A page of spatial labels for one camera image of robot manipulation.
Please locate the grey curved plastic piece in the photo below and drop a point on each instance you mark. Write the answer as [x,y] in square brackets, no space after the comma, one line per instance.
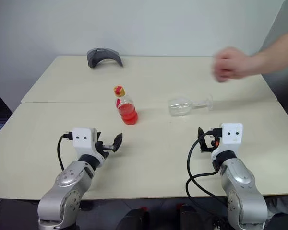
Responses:
[105,55]

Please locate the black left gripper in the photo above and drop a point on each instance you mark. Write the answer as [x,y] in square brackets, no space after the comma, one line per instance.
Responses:
[102,146]

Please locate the bottle with red liquid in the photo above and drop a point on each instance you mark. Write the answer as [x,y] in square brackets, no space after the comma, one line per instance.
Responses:
[128,112]

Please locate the person's bare forearm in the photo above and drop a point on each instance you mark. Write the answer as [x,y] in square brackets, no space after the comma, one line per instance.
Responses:
[271,57]

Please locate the person's bare hand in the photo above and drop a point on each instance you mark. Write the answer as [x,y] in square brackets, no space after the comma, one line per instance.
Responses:
[230,64]

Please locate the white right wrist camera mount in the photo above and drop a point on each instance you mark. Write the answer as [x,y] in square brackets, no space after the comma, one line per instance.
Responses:
[231,134]

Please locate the clear wine glass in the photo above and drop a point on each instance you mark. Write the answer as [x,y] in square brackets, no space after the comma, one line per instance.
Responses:
[180,106]

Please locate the dark rounded shape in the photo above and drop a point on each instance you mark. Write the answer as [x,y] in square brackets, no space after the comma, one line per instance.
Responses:
[134,219]
[190,218]

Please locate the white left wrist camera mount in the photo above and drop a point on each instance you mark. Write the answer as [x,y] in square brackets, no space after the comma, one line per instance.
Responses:
[82,141]

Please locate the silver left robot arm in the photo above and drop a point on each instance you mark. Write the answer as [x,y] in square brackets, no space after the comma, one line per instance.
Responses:
[67,187]

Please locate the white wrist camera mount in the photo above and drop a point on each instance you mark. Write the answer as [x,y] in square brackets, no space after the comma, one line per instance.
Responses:
[82,141]
[231,134]

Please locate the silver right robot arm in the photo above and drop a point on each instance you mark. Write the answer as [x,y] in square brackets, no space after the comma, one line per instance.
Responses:
[242,187]

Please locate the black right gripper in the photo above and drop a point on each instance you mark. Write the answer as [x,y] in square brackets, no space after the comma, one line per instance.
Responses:
[203,148]

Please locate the grey partition panel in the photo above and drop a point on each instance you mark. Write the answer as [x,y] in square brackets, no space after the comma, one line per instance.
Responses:
[283,81]

